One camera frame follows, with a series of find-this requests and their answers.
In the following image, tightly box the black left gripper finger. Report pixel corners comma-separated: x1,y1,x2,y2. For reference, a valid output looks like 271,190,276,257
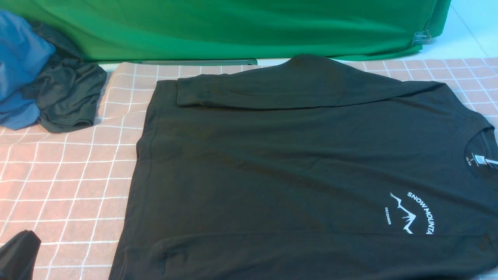
0,230,41,280

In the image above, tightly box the dark gray long-sleeved shirt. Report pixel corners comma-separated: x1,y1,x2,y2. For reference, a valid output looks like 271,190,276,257
109,55,497,280

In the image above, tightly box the dark gray crumpled garment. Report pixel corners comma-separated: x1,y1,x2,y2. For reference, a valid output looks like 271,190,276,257
20,21,107,133

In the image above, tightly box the blue crumpled garment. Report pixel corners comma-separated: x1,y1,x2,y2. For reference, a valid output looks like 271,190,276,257
0,10,56,130

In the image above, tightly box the green backdrop cloth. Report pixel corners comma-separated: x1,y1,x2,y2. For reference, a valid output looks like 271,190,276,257
1,0,451,61

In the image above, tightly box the gray metal bar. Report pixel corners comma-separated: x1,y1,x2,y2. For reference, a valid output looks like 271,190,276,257
128,59,258,66

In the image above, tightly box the metal binder clip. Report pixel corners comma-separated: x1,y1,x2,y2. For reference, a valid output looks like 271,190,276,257
412,30,432,46

